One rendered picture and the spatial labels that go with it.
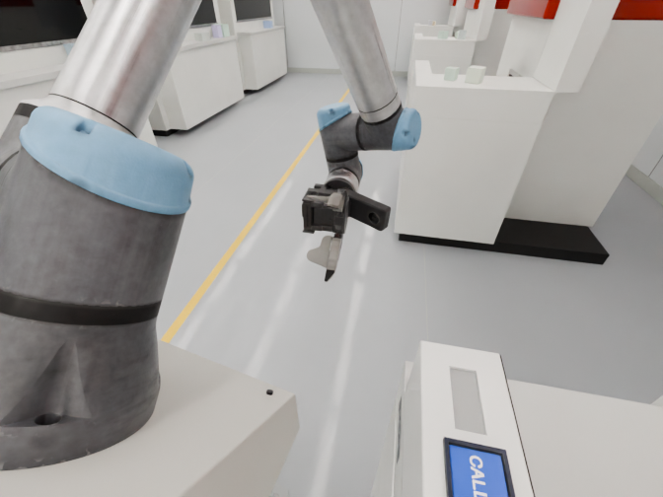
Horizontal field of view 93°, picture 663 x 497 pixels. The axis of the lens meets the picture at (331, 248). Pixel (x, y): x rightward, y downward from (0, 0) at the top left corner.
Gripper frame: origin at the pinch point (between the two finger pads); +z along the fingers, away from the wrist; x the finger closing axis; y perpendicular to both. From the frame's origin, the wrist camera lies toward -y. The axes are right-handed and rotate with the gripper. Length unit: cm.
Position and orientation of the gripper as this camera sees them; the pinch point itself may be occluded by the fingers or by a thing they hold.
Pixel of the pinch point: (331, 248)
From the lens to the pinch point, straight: 50.6
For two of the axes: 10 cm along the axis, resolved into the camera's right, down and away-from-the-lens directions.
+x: 0.4, -8.1, -5.9
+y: -9.8, -1.4, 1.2
